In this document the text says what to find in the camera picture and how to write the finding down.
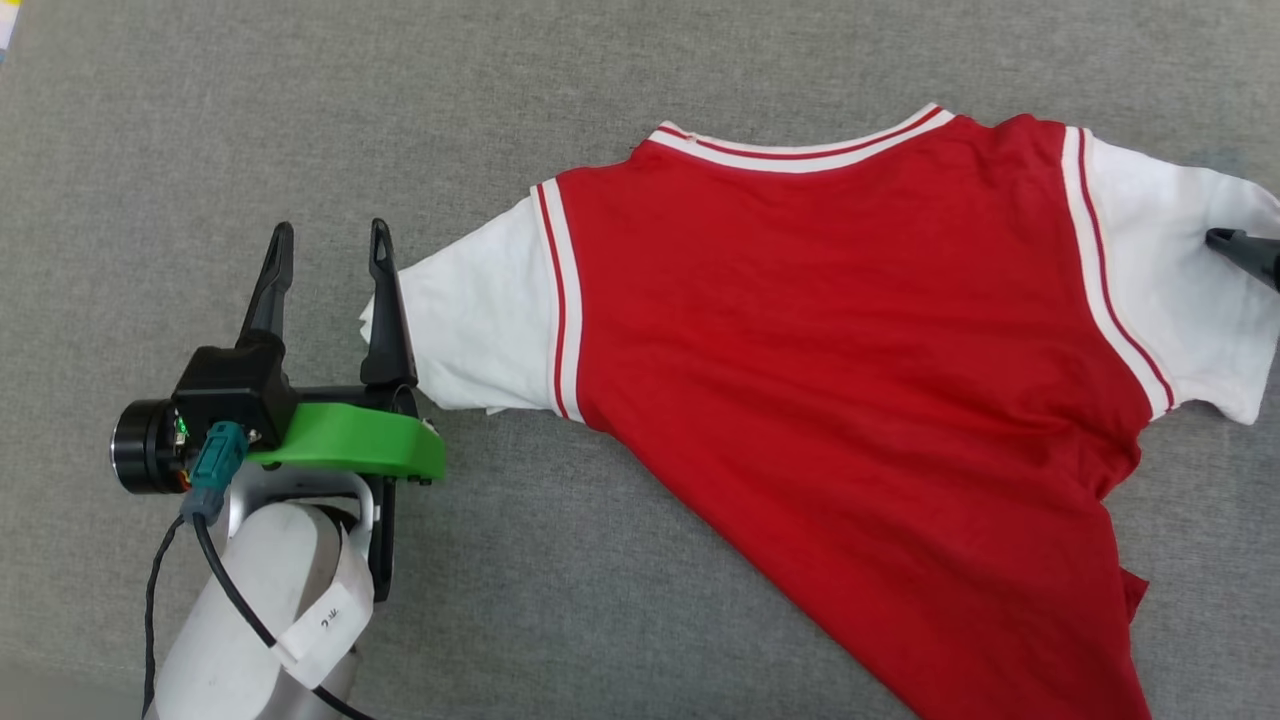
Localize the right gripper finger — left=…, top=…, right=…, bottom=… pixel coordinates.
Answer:
left=1204, top=227, right=1280, bottom=294

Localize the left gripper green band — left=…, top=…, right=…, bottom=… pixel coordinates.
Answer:
left=110, top=217, right=447, bottom=601

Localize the red and white shirt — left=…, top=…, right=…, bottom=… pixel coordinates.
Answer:
left=358, top=102, right=1280, bottom=720

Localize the left teal cable connector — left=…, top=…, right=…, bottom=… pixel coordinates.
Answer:
left=180, top=421, right=249, bottom=527

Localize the left black camera cable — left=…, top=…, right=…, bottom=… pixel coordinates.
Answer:
left=190, top=512, right=376, bottom=720

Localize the thin black braided cable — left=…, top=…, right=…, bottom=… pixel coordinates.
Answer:
left=141, top=514, right=188, bottom=720

